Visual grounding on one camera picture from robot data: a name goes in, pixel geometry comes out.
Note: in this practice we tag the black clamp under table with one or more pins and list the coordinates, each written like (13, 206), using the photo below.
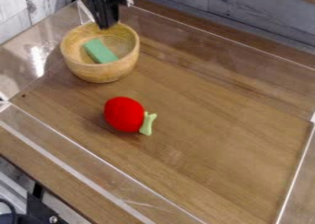
(39, 213)

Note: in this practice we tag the red plush tomato toy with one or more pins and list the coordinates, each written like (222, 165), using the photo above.
(127, 116)

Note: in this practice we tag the brown wooden bowl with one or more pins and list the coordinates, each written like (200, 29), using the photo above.
(119, 38)

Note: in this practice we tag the clear acrylic tray barrier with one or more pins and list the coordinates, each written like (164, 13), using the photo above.
(230, 157)

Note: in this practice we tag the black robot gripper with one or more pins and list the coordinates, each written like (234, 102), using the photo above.
(109, 18)

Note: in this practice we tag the green rectangular block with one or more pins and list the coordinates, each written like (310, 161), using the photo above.
(99, 52)

